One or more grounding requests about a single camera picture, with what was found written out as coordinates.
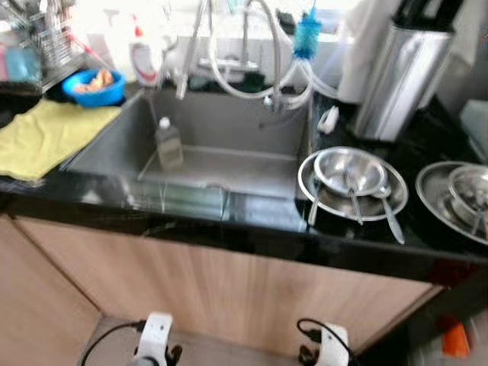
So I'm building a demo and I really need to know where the clear dish soap bottle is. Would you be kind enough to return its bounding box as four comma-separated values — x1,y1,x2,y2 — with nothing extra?
155,117,185,171

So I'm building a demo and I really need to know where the metal wire dish rack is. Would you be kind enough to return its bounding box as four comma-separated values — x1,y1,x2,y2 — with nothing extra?
0,0,86,88

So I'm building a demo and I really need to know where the blue plastic bowl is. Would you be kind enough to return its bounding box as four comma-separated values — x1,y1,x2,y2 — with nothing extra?
63,69,127,108

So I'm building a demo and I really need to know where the teal plastic cup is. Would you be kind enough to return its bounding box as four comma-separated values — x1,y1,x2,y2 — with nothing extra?
2,46,40,83

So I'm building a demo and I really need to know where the white water filter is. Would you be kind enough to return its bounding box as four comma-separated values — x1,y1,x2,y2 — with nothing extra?
335,46,368,104

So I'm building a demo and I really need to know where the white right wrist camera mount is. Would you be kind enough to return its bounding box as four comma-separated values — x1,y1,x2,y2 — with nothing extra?
316,324,350,366

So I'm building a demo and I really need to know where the grey countertop appliance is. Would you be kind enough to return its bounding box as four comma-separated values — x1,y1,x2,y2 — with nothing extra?
460,98,488,162

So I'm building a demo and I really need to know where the stainless steel sink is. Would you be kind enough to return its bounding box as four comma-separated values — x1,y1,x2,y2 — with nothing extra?
61,88,315,201

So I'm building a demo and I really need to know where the stainless steel bowl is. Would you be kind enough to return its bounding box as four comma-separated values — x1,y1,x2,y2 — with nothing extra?
313,148,389,197
448,165,488,223

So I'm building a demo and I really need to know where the steel spring faucet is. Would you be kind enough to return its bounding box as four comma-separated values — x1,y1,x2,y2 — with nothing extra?
175,0,216,101

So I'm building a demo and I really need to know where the steel knife block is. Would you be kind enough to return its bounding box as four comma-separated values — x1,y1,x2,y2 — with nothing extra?
351,0,464,143

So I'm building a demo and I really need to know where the stainless steel plate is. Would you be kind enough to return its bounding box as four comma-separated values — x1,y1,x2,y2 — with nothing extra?
297,146,409,223
416,161,488,246

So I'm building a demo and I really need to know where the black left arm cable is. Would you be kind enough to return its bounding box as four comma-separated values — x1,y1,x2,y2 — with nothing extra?
80,320,147,366

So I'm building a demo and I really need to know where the gooseneck faucet with braided hose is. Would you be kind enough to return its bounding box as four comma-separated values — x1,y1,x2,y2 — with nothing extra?
200,0,284,111

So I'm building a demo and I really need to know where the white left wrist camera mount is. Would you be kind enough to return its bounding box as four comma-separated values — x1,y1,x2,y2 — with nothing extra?
135,312,173,366

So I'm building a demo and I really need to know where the yellow cloth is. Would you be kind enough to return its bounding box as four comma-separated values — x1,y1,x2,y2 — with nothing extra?
0,99,123,182

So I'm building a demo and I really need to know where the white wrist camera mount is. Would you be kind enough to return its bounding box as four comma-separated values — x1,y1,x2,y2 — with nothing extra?
316,324,350,366
135,312,173,366

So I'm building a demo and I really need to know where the orange plastic object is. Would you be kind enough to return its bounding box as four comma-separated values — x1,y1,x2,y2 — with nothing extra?
442,319,471,358

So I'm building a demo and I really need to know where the white red soap pump bottle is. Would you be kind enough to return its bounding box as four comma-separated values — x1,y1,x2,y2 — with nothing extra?
128,15,161,87

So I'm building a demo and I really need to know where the blue bottle brush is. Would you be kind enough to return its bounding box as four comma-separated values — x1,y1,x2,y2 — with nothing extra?
294,0,323,60

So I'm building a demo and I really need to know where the red plastic stick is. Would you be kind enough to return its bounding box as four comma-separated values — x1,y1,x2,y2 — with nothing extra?
67,30,104,71

